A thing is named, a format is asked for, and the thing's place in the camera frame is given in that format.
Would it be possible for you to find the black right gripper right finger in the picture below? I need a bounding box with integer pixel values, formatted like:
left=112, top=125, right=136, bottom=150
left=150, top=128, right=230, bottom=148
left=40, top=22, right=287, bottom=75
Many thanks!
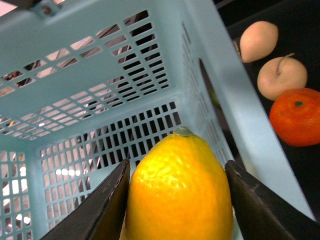
left=225, top=160, right=320, bottom=240

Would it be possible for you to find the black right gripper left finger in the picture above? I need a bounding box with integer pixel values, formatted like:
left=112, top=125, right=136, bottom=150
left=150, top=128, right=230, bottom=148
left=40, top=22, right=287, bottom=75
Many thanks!
left=42, top=159, right=131, bottom=240

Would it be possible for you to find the light blue shopping basket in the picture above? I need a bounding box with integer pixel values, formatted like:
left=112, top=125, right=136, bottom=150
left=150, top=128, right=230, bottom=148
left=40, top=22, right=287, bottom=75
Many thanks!
left=0, top=0, right=315, bottom=240

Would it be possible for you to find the orange with green stem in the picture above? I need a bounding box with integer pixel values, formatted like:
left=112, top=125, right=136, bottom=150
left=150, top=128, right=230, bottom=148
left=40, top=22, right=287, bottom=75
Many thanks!
left=269, top=88, right=320, bottom=147

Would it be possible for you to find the white round pear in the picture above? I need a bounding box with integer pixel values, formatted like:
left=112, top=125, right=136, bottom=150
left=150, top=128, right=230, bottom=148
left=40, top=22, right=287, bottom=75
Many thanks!
left=257, top=53, right=308, bottom=101

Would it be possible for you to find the white pear lying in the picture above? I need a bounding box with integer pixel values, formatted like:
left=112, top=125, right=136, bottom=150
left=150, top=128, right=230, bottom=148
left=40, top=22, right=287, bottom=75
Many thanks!
left=233, top=21, right=279, bottom=63

